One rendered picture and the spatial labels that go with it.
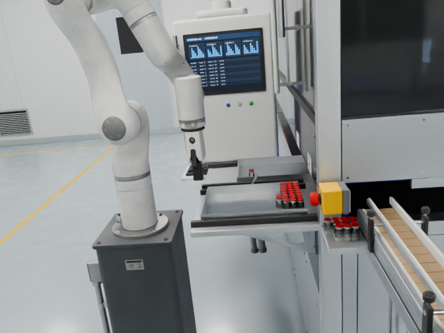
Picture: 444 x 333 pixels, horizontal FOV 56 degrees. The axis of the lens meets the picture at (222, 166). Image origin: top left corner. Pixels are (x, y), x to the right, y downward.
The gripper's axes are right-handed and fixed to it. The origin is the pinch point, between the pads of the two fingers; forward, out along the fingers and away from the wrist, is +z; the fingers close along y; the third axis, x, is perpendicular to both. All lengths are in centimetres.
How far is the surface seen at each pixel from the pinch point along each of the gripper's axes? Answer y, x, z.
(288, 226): -10.8, -27.6, 15.5
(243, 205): 7.2, -13.6, 15.2
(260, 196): 15.0, -19.9, 15.2
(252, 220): -8.0, -16.6, 13.9
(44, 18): 544, 294, -95
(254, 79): 88, -21, -20
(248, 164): 54, -16, 15
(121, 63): 543, 183, -16
